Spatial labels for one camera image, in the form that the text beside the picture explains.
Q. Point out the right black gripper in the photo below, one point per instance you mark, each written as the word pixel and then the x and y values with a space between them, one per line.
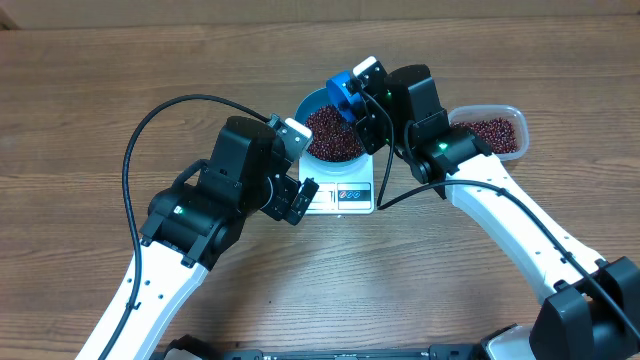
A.
pixel 372 142

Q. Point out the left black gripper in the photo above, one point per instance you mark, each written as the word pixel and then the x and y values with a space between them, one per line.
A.
pixel 279 205

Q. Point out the red beans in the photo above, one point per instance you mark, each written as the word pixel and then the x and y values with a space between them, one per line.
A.
pixel 334 139

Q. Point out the blue plastic measuring scoop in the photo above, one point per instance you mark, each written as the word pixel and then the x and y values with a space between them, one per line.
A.
pixel 344 97

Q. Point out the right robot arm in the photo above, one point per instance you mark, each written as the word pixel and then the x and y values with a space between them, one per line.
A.
pixel 589 306

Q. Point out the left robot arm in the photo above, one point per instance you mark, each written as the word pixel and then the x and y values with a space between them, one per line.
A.
pixel 191 223

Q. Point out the white digital kitchen scale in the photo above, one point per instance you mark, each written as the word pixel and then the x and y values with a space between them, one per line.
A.
pixel 344 187

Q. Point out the teal blue bowl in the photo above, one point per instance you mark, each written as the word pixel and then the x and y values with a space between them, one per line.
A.
pixel 312 103

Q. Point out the clear plastic food container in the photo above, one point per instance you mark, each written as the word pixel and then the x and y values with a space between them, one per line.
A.
pixel 503 127

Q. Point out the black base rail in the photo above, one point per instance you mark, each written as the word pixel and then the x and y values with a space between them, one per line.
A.
pixel 345 354

